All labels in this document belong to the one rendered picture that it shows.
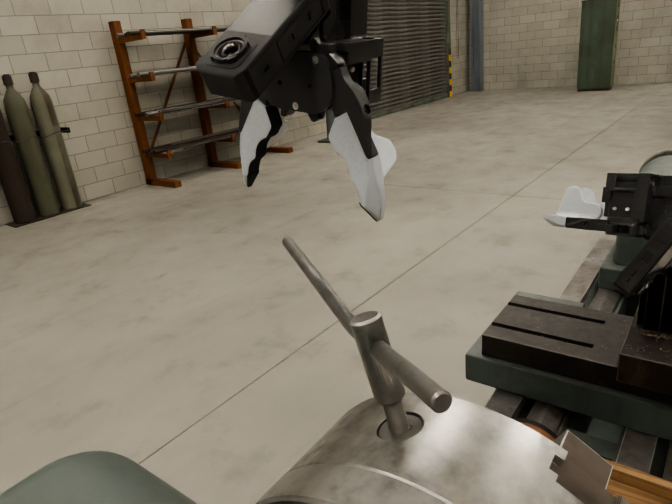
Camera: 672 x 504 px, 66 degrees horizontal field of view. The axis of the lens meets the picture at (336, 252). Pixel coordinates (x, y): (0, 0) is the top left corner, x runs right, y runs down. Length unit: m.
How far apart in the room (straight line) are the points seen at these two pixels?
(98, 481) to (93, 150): 7.16
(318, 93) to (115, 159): 7.23
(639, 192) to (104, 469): 0.65
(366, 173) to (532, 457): 0.23
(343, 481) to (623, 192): 0.55
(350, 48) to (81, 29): 7.17
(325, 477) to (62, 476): 0.16
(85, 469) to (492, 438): 0.26
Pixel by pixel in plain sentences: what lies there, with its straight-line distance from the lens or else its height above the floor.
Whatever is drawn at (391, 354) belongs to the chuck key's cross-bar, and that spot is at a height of 1.31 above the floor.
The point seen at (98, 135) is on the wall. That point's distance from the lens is 7.51.
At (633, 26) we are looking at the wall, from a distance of 14.62.
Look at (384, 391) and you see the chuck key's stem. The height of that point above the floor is 1.27.
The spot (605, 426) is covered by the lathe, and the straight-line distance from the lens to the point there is 1.52.
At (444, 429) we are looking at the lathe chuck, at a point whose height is 1.24.
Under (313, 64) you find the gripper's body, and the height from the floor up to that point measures 1.47.
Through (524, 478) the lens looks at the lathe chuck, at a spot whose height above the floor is 1.23.
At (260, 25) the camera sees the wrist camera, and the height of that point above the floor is 1.50.
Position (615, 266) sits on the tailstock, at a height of 0.92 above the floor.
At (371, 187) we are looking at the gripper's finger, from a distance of 0.42.
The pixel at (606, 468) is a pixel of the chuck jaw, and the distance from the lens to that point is 0.44.
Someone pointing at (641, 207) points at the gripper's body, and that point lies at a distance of 0.75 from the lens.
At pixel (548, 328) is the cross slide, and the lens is 1.03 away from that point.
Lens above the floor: 1.48
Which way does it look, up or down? 21 degrees down
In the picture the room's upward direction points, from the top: 6 degrees counter-clockwise
